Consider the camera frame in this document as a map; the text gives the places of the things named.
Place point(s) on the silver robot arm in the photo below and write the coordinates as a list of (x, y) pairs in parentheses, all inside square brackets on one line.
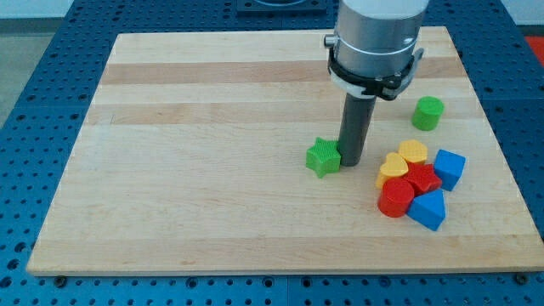
[(372, 51)]

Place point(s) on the green star block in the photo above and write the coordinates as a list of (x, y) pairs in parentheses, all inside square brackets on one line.
[(323, 157)]

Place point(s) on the wooden board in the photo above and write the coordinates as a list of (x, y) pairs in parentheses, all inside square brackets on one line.
[(191, 161)]

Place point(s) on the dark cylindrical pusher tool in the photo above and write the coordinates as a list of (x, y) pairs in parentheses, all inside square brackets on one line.
[(354, 127)]

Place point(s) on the yellow heart block front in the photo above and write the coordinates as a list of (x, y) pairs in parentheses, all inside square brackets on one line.
[(394, 166)]

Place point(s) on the yellow heart block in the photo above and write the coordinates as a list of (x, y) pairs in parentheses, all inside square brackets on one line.
[(413, 151), (394, 166)]

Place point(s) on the red cylinder block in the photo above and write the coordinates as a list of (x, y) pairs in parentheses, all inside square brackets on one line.
[(396, 197)]

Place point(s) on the yellow heart block rear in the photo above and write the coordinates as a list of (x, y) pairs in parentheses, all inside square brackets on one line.
[(413, 151)]

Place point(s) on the red star block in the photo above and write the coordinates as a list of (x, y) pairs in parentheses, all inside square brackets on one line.
[(422, 178)]

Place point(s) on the green cylinder block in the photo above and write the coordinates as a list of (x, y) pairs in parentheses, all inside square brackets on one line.
[(427, 113)]

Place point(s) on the blue triangle block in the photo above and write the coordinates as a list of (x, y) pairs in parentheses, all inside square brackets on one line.
[(429, 209)]

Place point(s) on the blue cube block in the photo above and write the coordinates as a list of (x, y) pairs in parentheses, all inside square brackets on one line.
[(449, 166)]

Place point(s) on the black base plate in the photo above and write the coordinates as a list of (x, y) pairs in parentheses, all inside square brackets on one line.
[(253, 7)]

